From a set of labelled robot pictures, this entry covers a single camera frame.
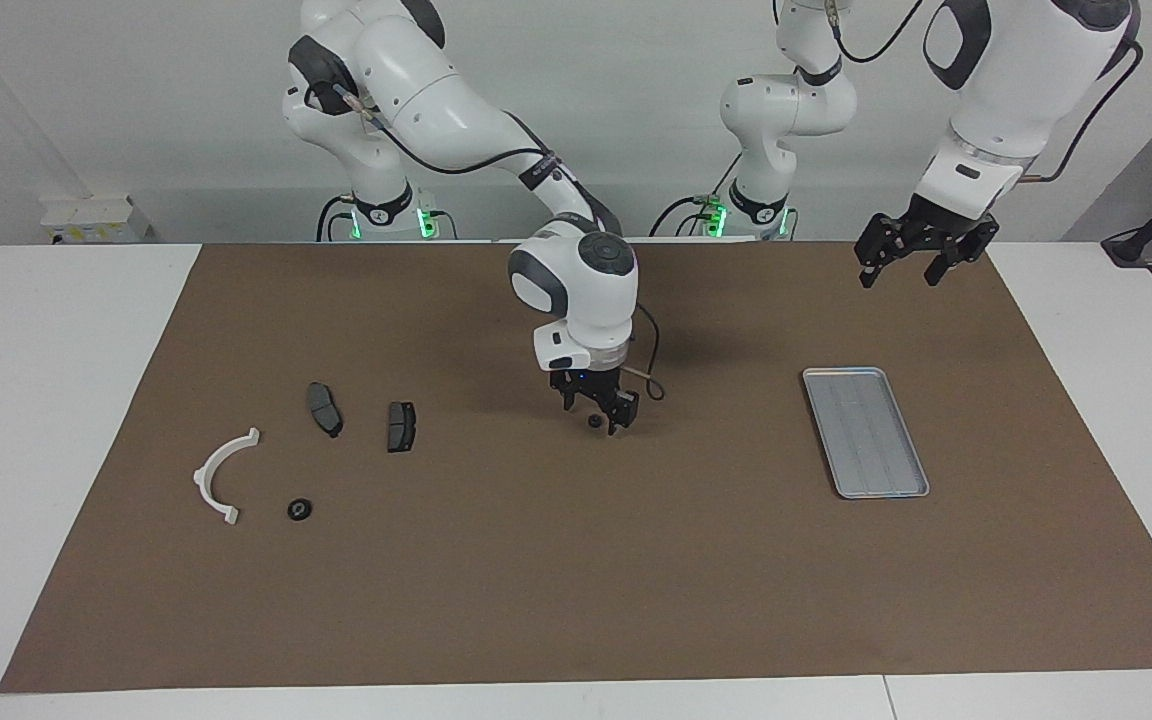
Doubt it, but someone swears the silver metal tray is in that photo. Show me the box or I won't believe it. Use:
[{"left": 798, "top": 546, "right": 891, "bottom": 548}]
[{"left": 802, "top": 367, "right": 931, "bottom": 500}]

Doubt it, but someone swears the brown table mat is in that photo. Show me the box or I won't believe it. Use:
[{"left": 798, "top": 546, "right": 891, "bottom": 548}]
[{"left": 0, "top": 240, "right": 1152, "bottom": 694}]

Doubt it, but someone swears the dark rectangular brake pad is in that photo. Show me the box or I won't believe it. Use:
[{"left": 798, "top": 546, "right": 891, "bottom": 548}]
[{"left": 386, "top": 401, "right": 419, "bottom": 454}]

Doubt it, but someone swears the dark curved brake pad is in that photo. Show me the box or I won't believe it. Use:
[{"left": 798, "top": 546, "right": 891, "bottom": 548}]
[{"left": 307, "top": 382, "right": 344, "bottom": 439}]

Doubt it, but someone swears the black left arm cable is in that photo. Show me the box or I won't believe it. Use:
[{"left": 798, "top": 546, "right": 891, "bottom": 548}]
[{"left": 826, "top": 0, "right": 1144, "bottom": 184}]

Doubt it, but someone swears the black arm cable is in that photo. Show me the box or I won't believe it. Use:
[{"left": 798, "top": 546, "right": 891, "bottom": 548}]
[
  {"left": 826, "top": 0, "right": 1144, "bottom": 184},
  {"left": 304, "top": 82, "right": 666, "bottom": 404}
]

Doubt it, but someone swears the black left base cable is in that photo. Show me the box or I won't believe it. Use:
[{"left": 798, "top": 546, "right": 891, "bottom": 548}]
[{"left": 649, "top": 150, "right": 743, "bottom": 238}]

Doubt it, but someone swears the black base cable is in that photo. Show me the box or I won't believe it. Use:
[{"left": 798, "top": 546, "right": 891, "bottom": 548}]
[
  {"left": 315, "top": 195, "right": 359, "bottom": 244},
  {"left": 649, "top": 150, "right": 743, "bottom": 238}
]

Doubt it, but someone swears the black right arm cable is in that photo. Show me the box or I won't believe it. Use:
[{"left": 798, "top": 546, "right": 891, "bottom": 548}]
[{"left": 304, "top": 82, "right": 666, "bottom": 404}]

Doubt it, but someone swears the black right base cable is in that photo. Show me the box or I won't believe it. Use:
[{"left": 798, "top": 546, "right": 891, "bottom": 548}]
[{"left": 315, "top": 195, "right": 359, "bottom": 244}]

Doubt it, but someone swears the white curved plastic bracket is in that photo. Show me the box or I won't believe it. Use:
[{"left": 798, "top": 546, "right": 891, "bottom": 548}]
[{"left": 193, "top": 427, "right": 262, "bottom": 526}]

